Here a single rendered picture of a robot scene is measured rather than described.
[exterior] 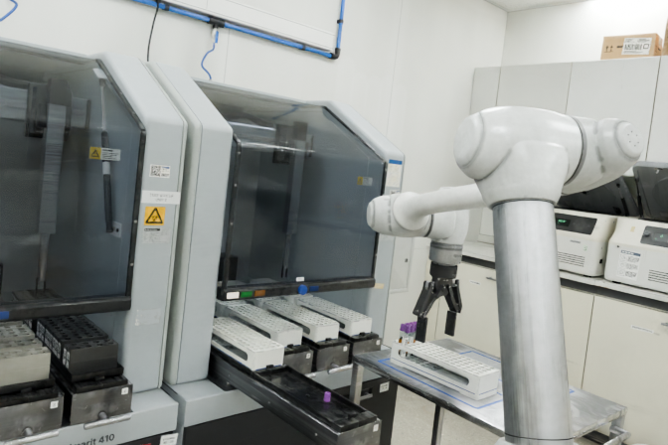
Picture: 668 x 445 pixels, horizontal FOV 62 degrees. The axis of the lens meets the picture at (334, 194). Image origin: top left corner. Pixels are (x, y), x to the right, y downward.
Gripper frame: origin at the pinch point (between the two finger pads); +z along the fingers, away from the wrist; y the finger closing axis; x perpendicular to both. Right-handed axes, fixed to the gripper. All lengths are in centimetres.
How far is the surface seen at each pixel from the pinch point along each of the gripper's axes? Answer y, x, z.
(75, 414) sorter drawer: -85, 32, 17
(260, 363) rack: -41.8, 23.8, 9.6
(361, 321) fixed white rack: 6.1, 34.2, 6.7
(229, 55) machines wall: 16, 150, -92
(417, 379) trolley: -8.4, -2.1, 10.9
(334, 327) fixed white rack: -6.0, 34.3, 7.4
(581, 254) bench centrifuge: 190, 41, -9
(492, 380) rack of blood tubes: 1.4, -18.3, 7.0
